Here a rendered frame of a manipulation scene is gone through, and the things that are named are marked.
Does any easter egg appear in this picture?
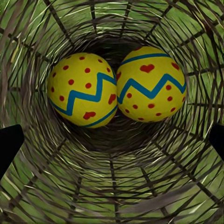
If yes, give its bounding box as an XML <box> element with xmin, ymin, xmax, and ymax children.
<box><xmin>116</xmin><ymin>46</ymin><xmax>187</xmax><ymax>124</ymax></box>
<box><xmin>46</xmin><ymin>52</ymin><xmax>118</xmax><ymax>129</ymax></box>

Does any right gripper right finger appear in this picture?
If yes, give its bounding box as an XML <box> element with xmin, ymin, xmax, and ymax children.
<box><xmin>209</xmin><ymin>124</ymin><xmax>224</xmax><ymax>161</ymax></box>

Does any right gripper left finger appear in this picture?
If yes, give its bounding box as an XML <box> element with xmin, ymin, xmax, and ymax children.
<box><xmin>0</xmin><ymin>123</ymin><xmax>25</xmax><ymax>180</ymax></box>

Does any wicker basket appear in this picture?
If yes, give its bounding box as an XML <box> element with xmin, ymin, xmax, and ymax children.
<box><xmin>0</xmin><ymin>0</ymin><xmax>224</xmax><ymax>224</ymax></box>

